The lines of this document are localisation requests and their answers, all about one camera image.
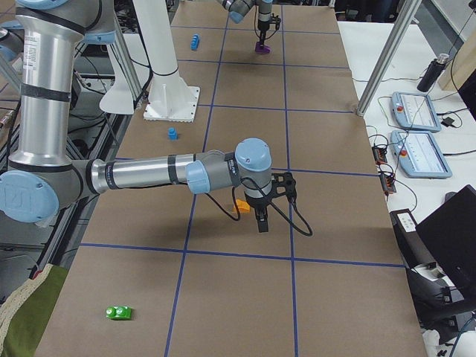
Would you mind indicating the small black adapter box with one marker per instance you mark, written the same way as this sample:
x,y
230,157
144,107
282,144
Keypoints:
x,y
448,122

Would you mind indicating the green double block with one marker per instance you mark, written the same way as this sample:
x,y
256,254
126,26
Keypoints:
x,y
119,313

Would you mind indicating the orange trapezoid block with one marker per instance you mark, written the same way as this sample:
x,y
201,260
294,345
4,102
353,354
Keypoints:
x,y
241,206

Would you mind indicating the green cloth with lace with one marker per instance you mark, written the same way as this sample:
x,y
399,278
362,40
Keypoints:
x,y
26,312

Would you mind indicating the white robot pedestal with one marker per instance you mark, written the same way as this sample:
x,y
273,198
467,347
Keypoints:
x,y
170,98

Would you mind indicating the aluminium frame post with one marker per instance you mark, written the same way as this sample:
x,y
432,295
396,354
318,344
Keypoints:
x,y
399,29

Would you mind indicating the teach pendant tablet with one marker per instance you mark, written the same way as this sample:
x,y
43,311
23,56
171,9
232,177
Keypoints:
x,y
418,154
414,111

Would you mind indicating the long blue block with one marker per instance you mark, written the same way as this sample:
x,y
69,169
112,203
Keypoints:
x,y
194,43

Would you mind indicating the black water bottle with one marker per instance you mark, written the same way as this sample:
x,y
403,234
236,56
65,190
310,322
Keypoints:
x,y
433,71

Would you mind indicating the small blue block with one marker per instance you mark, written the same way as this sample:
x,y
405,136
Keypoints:
x,y
172,134

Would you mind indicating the purple trapezoid block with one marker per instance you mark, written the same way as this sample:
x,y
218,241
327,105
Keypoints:
x,y
261,48

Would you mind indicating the white plastic chair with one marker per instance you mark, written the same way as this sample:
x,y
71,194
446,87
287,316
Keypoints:
x,y
117,89

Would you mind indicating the orange black connector module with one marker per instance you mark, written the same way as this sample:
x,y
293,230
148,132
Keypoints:
x,y
388,183
379,154

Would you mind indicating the far teach pendant tablet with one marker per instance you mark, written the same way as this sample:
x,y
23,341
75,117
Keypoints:
x,y
414,111

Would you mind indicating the near teach pendant tablet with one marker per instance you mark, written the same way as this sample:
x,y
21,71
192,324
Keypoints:
x,y
418,154

